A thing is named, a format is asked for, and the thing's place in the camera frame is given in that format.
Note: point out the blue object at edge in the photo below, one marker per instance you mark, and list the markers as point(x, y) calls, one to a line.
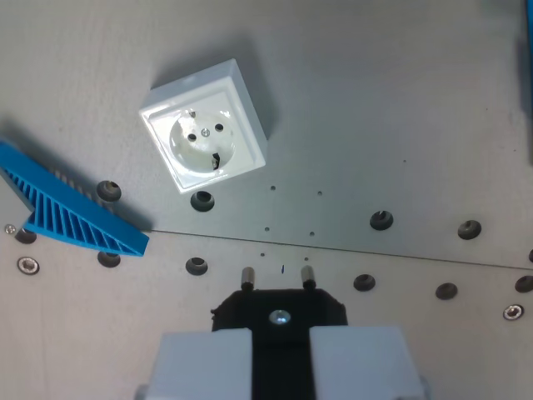
point(528, 83)

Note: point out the small shiny silver screw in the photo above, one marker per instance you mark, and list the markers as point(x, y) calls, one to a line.
point(9, 228)

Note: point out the black two-pin power plug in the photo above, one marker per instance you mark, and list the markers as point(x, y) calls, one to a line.
point(287, 302)

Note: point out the white wall socket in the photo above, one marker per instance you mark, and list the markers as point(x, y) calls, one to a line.
point(204, 139)

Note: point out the shiny hex socket screw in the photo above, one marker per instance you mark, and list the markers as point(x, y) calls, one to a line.
point(28, 265)
point(513, 311)

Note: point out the dark countersunk bolt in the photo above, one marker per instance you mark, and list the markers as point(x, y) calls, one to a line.
point(109, 190)
point(202, 200)

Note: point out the blue ribbed plastic wedge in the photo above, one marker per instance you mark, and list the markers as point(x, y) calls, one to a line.
point(62, 208)

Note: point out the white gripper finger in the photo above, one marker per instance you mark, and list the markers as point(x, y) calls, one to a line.
point(200, 366)
point(362, 362)

